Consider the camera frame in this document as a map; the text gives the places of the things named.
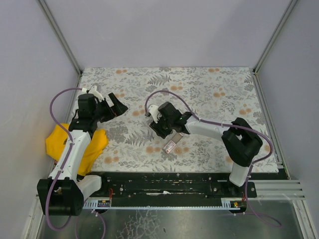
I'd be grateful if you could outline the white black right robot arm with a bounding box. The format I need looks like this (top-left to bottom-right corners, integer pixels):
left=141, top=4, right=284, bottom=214
left=147, top=102, right=263, bottom=187

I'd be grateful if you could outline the floral table mat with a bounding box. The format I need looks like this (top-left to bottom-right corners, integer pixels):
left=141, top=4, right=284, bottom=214
left=80, top=67, right=267, bottom=172

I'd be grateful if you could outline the red white staple box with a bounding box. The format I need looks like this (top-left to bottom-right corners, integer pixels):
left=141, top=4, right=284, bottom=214
left=162, top=133, right=183, bottom=154

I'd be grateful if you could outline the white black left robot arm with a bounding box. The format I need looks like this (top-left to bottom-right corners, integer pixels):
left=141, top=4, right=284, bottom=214
left=37, top=92, right=128, bottom=216

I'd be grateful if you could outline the aluminium frame post right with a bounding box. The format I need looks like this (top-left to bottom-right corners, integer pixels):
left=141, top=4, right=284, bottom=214
left=252, top=0, right=299, bottom=74

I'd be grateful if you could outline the yellow cloth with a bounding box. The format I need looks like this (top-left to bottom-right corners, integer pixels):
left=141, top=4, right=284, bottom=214
left=45, top=122, right=110, bottom=176

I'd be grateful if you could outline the aluminium frame post left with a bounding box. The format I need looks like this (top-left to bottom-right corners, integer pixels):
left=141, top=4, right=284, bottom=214
left=36, top=0, right=83, bottom=75

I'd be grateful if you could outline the aluminium frame rail right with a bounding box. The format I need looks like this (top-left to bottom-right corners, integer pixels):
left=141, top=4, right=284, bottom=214
left=251, top=70, right=291, bottom=179

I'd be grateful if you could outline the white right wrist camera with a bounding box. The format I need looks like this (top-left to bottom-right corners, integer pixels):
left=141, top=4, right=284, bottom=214
left=147, top=105, right=161, bottom=123

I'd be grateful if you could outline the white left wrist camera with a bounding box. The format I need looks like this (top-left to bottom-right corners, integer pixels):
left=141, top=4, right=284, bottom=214
left=81, top=85, right=104, bottom=101

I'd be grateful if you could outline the white cable duct strip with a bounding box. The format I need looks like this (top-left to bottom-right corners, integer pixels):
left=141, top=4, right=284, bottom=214
left=83, top=195, right=246, bottom=211

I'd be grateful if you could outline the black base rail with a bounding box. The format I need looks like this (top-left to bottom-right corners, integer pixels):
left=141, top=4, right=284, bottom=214
left=91, top=172, right=257, bottom=199

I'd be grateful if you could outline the aluminium frame post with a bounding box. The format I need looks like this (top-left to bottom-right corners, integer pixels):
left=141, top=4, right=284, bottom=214
left=252, top=0, right=299, bottom=74
left=36, top=0, right=83, bottom=75

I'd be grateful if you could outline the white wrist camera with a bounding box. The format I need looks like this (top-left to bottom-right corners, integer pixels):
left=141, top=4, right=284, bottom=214
left=147, top=105, right=161, bottom=123
left=81, top=85, right=104, bottom=101

